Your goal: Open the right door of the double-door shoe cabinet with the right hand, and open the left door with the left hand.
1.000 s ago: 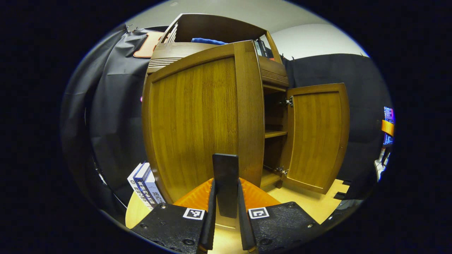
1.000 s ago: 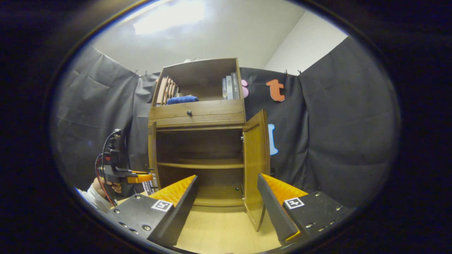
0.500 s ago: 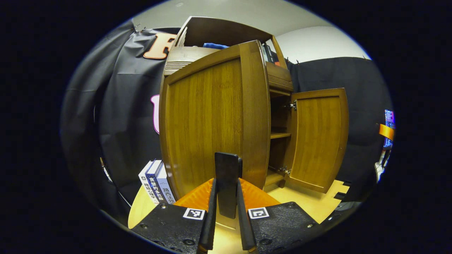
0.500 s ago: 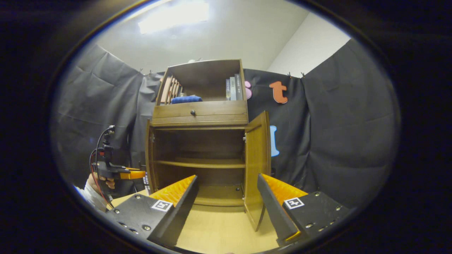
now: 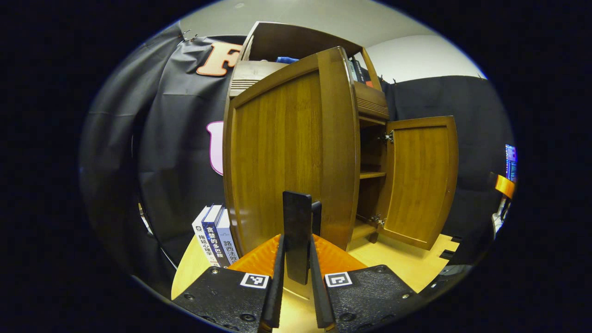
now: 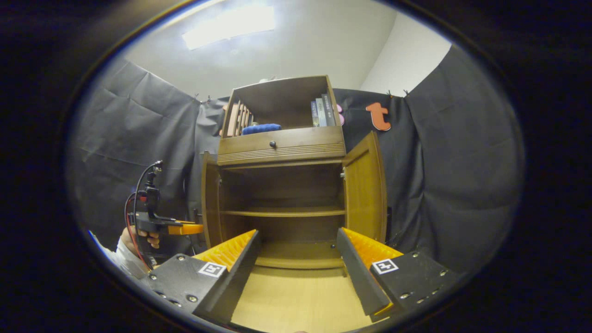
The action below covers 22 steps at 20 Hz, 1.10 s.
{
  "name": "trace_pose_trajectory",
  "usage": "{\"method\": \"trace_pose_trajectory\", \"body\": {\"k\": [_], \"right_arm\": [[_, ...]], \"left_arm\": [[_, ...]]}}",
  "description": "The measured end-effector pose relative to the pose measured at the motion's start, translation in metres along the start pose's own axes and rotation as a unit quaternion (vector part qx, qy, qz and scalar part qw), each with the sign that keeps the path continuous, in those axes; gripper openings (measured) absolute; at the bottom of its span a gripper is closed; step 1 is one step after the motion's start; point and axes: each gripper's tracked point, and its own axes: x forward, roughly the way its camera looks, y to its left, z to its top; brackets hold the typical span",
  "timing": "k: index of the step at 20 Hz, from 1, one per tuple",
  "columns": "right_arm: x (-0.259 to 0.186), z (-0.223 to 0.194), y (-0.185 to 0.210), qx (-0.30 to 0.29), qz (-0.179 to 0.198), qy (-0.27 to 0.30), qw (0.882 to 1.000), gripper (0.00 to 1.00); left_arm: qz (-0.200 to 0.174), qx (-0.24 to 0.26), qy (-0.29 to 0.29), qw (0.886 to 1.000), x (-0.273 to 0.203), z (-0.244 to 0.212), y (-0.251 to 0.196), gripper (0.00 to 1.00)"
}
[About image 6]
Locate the grey book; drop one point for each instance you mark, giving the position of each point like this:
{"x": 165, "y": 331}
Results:
{"x": 321, "y": 112}

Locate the dark blue book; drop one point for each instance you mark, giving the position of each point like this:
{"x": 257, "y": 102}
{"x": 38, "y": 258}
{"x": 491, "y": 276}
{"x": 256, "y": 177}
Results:
{"x": 314, "y": 114}

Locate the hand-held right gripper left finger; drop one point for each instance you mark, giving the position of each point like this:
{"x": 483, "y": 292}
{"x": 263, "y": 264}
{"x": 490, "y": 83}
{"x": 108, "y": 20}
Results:
{"x": 231, "y": 282}

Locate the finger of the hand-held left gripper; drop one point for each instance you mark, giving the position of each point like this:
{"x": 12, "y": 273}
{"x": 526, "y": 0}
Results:
{"x": 189, "y": 228}

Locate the wooden cabinet door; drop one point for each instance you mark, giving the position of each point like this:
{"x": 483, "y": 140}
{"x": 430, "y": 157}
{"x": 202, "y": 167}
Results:
{"x": 212, "y": 203}
{"x": 365, "y": 194}

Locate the blue folded towel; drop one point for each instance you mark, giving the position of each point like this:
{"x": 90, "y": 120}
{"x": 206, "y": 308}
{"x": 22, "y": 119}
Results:
{"x": 261, "y": 129}

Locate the black backdrop cloth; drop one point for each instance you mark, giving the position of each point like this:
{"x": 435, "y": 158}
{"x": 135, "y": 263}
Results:
{"x": 462, "y": 185}

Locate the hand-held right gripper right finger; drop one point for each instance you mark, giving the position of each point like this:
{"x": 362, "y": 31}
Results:
{"x": 360, "y": 277}

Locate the wooden drawer with black knob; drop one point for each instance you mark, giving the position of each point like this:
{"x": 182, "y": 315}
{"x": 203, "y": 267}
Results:
{"x": 300, "y": 143}

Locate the brown wooden shoe cabinet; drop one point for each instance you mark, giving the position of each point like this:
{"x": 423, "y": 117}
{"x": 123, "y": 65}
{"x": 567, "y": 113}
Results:
{"x": 282, "y": 106}

